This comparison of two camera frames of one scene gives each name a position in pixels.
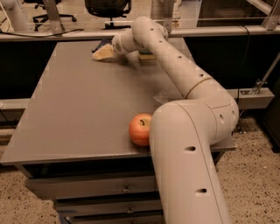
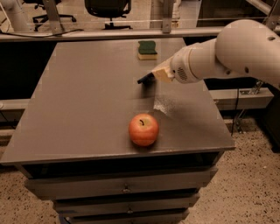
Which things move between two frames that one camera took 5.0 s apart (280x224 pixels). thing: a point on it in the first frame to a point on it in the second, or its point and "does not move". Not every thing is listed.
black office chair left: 42,18 does not move
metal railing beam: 110,34 does not move
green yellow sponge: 145,54 does not move
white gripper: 118,47 to 179,66
